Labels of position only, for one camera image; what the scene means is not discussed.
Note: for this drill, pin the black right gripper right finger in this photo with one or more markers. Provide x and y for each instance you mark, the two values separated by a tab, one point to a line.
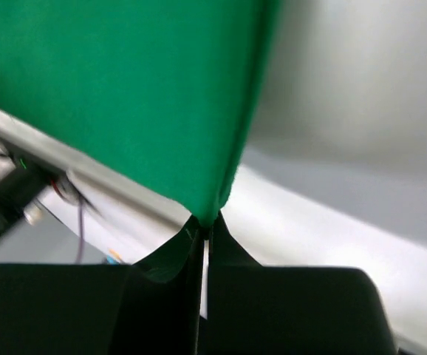
255	309

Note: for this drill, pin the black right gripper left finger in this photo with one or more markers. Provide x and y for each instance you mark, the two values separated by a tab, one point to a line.
149	307

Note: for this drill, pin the green t shirt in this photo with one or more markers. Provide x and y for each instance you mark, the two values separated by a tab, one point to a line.
162	92

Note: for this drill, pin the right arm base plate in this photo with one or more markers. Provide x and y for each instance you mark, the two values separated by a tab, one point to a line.
21	186

